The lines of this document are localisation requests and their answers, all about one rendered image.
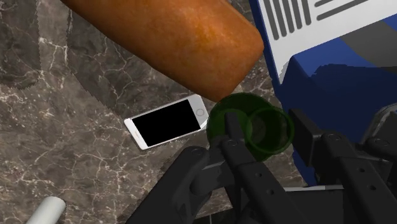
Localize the green glass bottle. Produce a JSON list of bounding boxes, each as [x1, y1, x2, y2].
[[205, 92, 295, 163]]

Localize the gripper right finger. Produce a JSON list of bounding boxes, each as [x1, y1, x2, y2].
[[288, 104, 397, 224]]

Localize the white smartphone with black screen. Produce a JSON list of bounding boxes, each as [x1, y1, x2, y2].
[[123, 94, 209, 151]]

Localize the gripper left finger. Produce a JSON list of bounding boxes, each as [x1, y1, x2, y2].
[[125, 112, 311, 224]]

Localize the white cylinder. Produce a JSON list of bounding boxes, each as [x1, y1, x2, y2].
[[25, 195, 67, 224]]

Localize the blue and white box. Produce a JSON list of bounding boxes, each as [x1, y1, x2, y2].
[[248, 0, 397, 187]]

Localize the brown bread loaf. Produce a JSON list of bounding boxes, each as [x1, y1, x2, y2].
[[60, 0, 265, 102]]

